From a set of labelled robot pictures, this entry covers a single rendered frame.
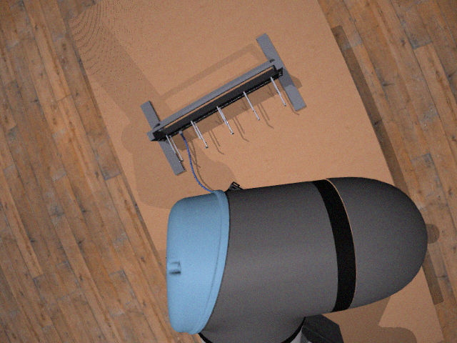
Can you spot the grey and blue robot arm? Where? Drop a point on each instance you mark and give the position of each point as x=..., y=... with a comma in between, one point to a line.
x=244, y=266

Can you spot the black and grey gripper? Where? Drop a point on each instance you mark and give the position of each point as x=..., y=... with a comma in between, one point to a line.
x=233, y=186

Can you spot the dark grey patch panel rack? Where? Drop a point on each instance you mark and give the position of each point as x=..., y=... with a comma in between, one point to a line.
x=162, y=136

